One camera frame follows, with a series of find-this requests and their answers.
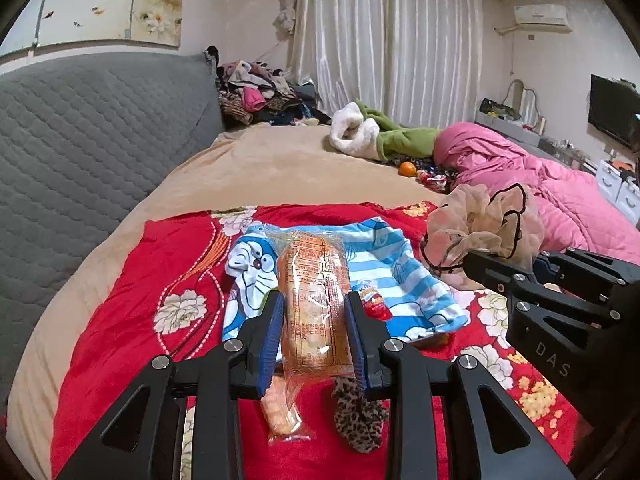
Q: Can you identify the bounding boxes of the beige sheer scrunchie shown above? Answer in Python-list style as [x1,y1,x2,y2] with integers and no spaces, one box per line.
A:
[420,183,544,290]

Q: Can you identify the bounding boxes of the small bread package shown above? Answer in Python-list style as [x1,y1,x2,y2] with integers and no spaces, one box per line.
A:
[260,375,314,444]

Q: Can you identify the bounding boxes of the red Kinder egg toy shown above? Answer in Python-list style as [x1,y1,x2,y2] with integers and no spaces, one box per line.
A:
[359,286,393,322]

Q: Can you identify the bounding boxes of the large bread package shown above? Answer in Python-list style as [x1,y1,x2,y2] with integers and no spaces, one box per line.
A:
[267,228,352,405]

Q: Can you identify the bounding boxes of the leopard print scrunchie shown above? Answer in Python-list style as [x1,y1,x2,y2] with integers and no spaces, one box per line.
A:
[332,377,390,454]

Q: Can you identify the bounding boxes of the pink quilted comforter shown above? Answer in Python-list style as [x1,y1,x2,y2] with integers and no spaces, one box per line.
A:
[433,122,640,264]

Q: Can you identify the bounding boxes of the white drawer cabinet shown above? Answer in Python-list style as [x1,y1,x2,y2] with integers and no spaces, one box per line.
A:
[596,159,640,226]

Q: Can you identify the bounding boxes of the red floral blanket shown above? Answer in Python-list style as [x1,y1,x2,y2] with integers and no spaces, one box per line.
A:
[51,202,578,474]

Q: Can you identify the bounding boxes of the colourful snack wrappers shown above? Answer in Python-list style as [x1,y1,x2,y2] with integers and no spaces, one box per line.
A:
[416,164,458,194]

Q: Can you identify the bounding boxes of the blue striped cartoon tray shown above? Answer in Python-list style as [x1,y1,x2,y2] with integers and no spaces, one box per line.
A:
[221,218,471,342]

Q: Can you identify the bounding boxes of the orange fruit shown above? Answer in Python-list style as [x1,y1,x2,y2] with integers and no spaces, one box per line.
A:
[398,162,418,178]

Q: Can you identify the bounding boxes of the cluttered side desk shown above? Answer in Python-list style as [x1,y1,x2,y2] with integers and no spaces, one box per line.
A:
[475,79,597,174]

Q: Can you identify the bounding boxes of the black television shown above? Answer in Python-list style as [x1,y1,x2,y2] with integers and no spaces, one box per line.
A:
[588,74,640,148]

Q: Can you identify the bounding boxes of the green and white garment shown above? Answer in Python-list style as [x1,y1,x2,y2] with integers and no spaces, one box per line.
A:
[329,100,442,162]

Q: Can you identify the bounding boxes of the beige bed sheet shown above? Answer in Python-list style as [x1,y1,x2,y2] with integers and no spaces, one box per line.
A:
[6,126,442,479]

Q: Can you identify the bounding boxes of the white striped curtain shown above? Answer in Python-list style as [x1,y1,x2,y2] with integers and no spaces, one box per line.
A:
[276,0,484,128]

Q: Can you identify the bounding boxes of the white air conditioner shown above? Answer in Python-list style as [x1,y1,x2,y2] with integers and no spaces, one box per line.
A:
[495,3,573,36]

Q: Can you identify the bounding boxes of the pile of clothes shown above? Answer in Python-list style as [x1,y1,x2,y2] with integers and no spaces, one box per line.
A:
[203,46,331,130]

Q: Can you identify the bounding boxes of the grey quilted headboard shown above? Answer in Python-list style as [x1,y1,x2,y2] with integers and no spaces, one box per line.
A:
[1,52,224,391]

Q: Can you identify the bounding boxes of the floral wall painting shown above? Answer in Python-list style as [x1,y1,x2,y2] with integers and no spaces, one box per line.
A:
[1,0,183,55]

